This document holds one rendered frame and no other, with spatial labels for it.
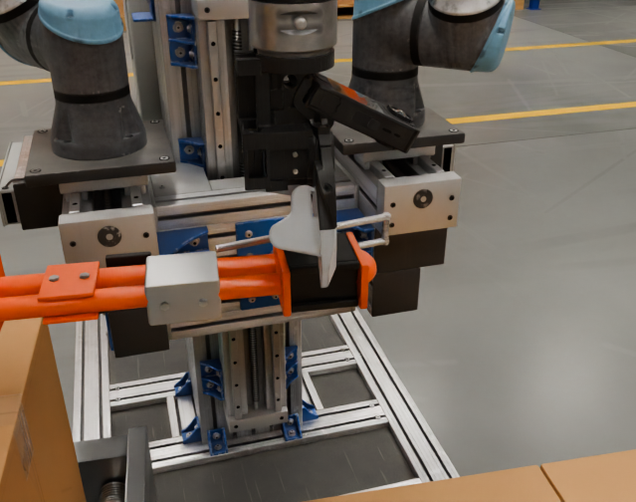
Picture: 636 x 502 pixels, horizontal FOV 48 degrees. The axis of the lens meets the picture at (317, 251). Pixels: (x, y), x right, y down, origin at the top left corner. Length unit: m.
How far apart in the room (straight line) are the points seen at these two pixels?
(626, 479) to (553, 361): 1.21
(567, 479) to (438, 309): 1.47
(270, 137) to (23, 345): 0.42
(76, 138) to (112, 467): 0.53
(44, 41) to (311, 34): 0.64
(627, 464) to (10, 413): 0.99
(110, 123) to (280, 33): 0.60
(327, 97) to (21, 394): 0.45
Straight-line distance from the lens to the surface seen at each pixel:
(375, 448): 1.78
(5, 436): 0.78
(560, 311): 2.78
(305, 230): 0.63
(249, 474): 1.72
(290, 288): 0.67
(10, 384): 0.84
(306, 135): 0.62
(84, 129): 1.16
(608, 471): 1.34
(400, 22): 1.21
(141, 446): 1.23
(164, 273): 0.69
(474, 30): 1.16
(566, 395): 2.37
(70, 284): 0.70
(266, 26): 0.60
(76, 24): 1.13
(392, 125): 0.65
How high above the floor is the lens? 1.43
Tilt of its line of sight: 28 degrees down
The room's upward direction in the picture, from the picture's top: straight up
